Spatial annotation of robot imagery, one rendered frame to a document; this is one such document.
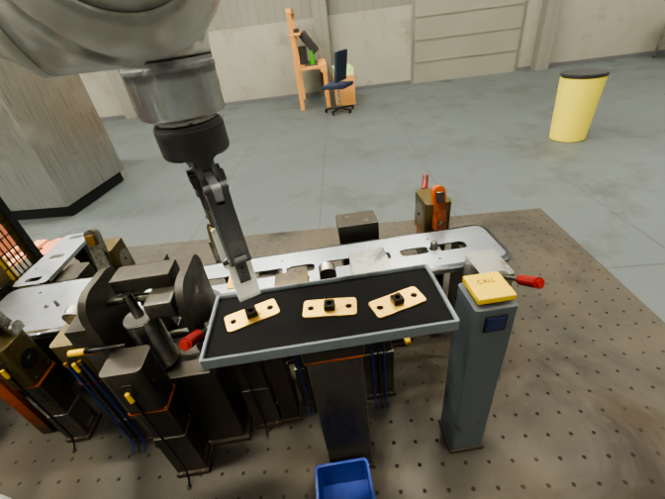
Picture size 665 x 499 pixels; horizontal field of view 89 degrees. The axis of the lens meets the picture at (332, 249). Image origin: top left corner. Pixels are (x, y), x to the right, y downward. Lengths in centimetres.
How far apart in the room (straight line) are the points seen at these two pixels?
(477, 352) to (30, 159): 457
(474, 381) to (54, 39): 69
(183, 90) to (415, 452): 83
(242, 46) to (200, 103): 913
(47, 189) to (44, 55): 459
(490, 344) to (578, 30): 1035
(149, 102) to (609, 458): 104
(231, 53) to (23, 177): 596
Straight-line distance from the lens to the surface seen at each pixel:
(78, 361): 87
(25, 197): 507
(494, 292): 58
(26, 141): 466
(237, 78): 962
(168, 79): 38
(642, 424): 112
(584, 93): 496
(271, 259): 96
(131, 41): 20
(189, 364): 81
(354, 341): 49
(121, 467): 110
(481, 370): 69
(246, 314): 55
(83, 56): 24
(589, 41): 1100
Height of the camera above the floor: 153
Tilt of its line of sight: 34 degrees down
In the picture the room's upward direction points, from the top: 8 degrees counter-clockwise
